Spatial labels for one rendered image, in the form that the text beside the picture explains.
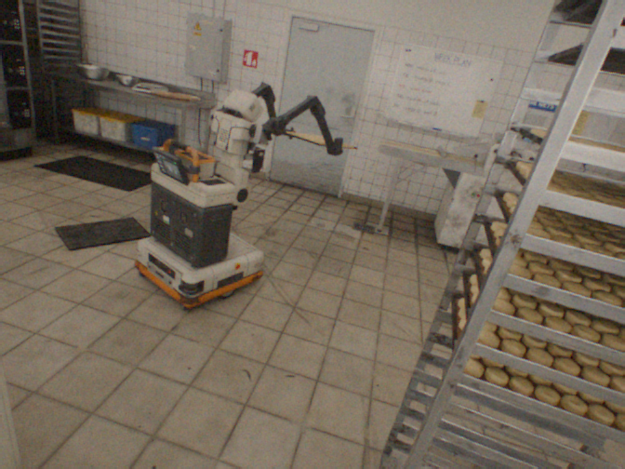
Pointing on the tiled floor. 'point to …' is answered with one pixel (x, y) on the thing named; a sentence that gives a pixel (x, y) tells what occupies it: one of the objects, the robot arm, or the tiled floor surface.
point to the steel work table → (133, 98)
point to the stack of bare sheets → (101, 233)
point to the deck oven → (15, 86)
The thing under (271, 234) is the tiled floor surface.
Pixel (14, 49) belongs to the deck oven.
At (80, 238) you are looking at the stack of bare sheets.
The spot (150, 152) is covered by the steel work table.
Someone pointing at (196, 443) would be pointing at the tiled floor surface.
